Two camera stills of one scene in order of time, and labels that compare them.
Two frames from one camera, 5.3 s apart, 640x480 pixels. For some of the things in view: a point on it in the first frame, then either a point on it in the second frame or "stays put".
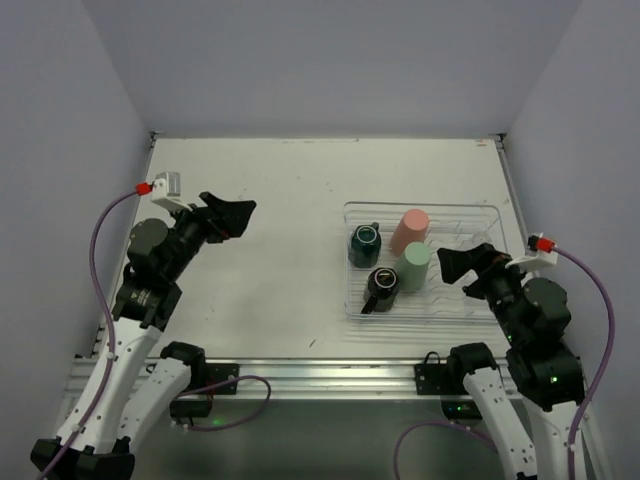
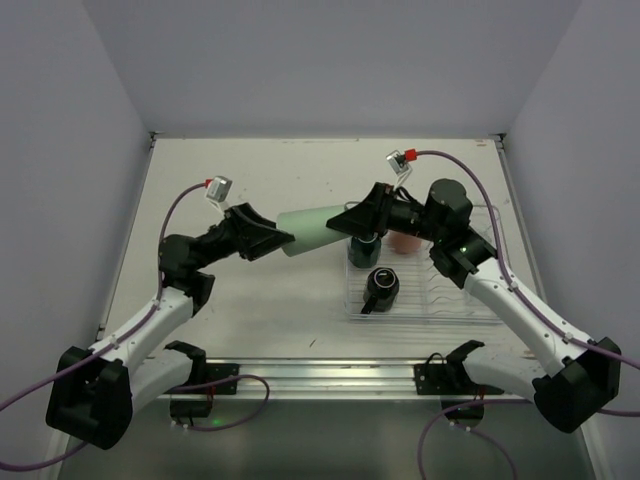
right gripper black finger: (456, 263) to (368, 219)
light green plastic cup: (411, 266) to (309, 228)
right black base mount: (446, 380) stays put
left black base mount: (195, 400) stays put
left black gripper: (211, 223) to (239, 231)
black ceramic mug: (379, 293) stays put
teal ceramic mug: (363, 251) stays put
